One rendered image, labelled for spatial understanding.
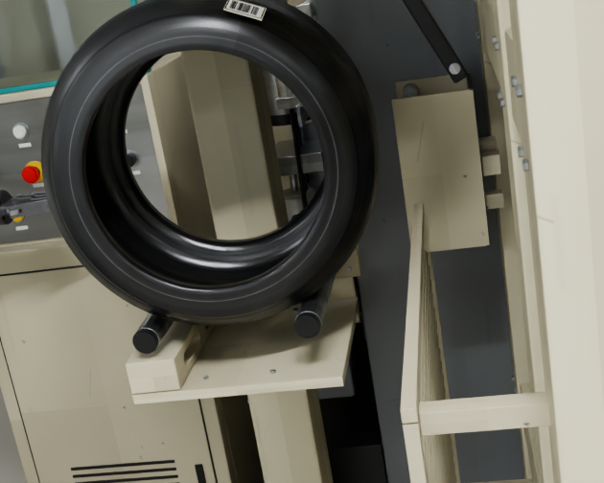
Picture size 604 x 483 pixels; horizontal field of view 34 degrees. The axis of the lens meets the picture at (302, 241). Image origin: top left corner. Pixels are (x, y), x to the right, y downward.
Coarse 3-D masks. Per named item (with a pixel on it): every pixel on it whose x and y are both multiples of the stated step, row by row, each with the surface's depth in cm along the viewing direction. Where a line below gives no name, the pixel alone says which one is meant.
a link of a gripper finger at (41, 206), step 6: (18, 204) 202; (24, 204) 201; (30, 204) 201; (36, 204) 201; (42, 204) 202; (48, 204) 202; (12, 210) 201; (24, 210) 202; (30, 210) 202; (36, 210) 202; (42, 210) 202; (48, 210) 202; (12, 216) 201; (18, 216) 201
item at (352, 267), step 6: (354, 252) 191; (354, 258) 192; (348, 264) 192; (354, 264) 192; (360, 264) 194; (342, 270) 193; (348, 270) 192; (354, 270) 193; (360, 270) 193; (336, 276) 193; (342, 276) 193; (348, 276) 193; (354, 276) 193
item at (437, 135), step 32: (416, 96) 176; (448, 96) 175; (416, 128) 177; (448, 128) 177; (416, 160) 179; (448, 160) 179; (480, 160) 178; (416, 192) 181; (448, 192) 180; (480, 192) 180; (448, 224) 182; (480, 224) 182
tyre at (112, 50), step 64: (192, 0) 150; (256, 0) 152; (128, 64) 150; (320, 64) 150; (64, 128) 154; (320, 128) 151; (64, 192) 157; (128, 192) 183; (320, 192) 181; (128, 256) 161; (192, 256) 186; (256, 256) 185; (320, 256) 157; (192, 320) 164
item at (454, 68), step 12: (408, 0) 171; (420, 0) 171; (420, 12) 171; (420, 24) 172; (432, 24) 172; (432, 36) 172; (444, 36) 172; (432, 48) 173; (444, 48) 173; (444, 60) 173; (456, 60) 173; (456, 72) 174
